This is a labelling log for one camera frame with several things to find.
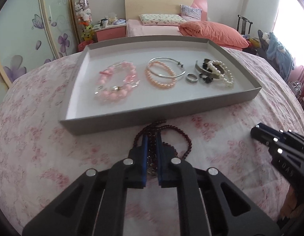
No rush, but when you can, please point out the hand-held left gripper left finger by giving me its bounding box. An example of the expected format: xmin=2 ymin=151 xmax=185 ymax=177
xmin=22 ymin=136 xmax=149 ymax=236

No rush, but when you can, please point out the wide silver bangle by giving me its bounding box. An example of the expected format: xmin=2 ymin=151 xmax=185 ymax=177
xmin=195 ymin=58 xmax=227 ymax=79

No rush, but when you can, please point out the dark red bead necklace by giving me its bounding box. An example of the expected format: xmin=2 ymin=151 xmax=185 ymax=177
xmin=134 ymin=119 xmax=193 ymax=176

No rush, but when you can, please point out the white pearl bracelet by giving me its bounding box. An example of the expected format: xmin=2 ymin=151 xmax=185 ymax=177
xmin=207 ymin=59 xmax=234 ymax=89

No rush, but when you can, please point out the white floral pillow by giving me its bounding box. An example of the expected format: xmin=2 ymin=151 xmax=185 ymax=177
xmin=138 ymin=13 xmax=187 ymax=27

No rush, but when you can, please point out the blue plush garment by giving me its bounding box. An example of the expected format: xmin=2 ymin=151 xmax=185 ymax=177
xmin=266 ymin=32 xmax=295 ymax=78

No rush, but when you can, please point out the clear pink crystal bracelet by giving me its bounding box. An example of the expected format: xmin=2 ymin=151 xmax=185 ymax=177
xmin=99 ymin=60 xmax=141 ymax=90

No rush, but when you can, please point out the folded orange quilt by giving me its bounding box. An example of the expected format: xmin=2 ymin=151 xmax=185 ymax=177
xmin=179 ymin=21 xmax=250 ymax=49

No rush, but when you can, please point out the pink curtain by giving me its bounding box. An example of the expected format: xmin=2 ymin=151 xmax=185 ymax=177
xmin=272 ymin=0 xmax=304 ymax=104

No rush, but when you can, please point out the pink bead bracelet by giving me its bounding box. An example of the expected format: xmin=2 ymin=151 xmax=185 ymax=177
xmin=94 ymin=65 xmax=136 ymax=105

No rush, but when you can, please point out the grey shallow tray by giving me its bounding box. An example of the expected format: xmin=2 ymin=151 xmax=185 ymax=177
xmin=59 ymin=35 xmax=262 ymax=136

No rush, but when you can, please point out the dark office chair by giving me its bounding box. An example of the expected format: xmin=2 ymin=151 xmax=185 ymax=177
xmin=257 ymin=29 xmax=271 ymax=58

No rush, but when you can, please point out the cream and pink headboard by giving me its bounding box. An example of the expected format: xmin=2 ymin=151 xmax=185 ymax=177
xmin=124 ymin=0 xmax=208 ymax=21

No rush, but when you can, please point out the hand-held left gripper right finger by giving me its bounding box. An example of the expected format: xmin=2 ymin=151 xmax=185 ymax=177
xmin=156 ymin=135 xmax=281 ymax=236

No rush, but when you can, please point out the bed with pink sheet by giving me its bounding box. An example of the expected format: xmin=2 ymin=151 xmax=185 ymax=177
xmin=125 ymin=20 xmax=243 ymax=52

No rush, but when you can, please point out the black bead bracelet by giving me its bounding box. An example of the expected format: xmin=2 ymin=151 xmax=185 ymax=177
xmin=200 ymin=61 xmax=216 ymax=83

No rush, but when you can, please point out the purple pillow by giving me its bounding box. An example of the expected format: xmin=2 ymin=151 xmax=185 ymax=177
xmin=180 ymin=4 xmax=203 ymax=20

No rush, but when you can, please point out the waste basket with red bag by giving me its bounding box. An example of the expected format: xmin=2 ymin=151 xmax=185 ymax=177
xmin=78 ymin=42 xmax=92 ymax=53

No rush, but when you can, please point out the clear tube of plush toys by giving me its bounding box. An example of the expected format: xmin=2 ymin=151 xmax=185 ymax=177
xmin=73 ymin=0 xmax=94 ymax=42

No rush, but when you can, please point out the black wooden chair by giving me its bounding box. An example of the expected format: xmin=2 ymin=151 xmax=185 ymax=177
xmin=237 ymin=15 xmax=253 ymax=36

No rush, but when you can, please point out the peach pearl bracelet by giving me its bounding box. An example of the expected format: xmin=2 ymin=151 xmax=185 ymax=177
xmin=145 ymin=61 xmax=178 ymax=89

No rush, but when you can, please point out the flower print sliding wardrobe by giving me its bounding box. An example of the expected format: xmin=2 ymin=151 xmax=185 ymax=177
xmin=0 ymin=0 xmax=79 ymax=89

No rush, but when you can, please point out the pink and cream nightstand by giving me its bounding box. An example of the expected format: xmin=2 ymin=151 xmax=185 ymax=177
xmin=93 ymin=21 xmax=126 ymax=42

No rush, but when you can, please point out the thin silver bangle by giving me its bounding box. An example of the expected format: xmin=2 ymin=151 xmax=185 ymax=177
xmin=147 ymin=57 xmax=187 ymax=79

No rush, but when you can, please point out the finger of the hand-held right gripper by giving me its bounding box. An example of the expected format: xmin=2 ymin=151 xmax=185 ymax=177
xmin=251 ymin=126 xmax=304 ymax=161
xmin=257 ymin=124 xmax=304 ymax=150

